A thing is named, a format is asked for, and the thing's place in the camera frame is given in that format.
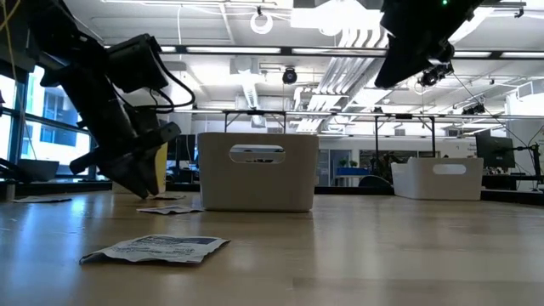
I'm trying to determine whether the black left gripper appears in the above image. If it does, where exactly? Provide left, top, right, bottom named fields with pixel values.
left=54, top=54, right=182, bottom=199

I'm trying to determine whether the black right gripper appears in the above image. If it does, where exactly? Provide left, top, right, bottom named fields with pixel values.
left=374, top=12, right=473, bottom=89

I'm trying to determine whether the grey plastic handled bin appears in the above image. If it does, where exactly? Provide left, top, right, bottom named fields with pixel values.
left=197, top=132, right=320, bottom=213

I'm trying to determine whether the black monitor on arm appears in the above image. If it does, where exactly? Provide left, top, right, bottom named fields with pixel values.
left=474, top=129, right=517, bottom=170

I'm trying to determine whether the yellow Lysol wipes canister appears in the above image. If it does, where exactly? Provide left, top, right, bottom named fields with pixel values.
left=112, top=142, right=169, bottom=196

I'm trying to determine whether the black monitor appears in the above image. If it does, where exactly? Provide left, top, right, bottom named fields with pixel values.
left=167, top=133, right=199, bottom=162

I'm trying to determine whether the flat white packet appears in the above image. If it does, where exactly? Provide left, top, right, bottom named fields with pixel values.
left=11, top=195, right=73, bottom=204

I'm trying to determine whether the blue planter box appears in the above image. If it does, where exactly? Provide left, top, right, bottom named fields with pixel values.
left=335, top=166, right=371, bottom=177

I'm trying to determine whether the long LED light bar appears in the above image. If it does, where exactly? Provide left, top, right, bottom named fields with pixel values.
left=159, top=43, right=544, bottom=60

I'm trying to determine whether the black metal table frame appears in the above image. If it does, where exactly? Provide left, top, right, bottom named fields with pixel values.
left=224, top=109, right=286, bottom=133
left=373, top=113, right=437, bottom=161

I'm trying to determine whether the black aluminium table frame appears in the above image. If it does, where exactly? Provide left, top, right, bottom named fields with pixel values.
left=0, top=180, right=544, bottom=206

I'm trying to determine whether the black camera cable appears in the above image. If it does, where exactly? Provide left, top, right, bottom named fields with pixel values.
left=146, top=54, right=197, bottom=114

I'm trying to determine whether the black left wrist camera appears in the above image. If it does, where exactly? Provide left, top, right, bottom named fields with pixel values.
left=105, top=33, right=170, bottom=94

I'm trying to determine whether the white plastic handled bin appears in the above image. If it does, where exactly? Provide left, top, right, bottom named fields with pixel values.
left=390, top=156, right=485, bottom=201

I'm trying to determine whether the white ring light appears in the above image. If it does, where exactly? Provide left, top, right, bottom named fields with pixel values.
left=249, top=10, right=275, bottom=36

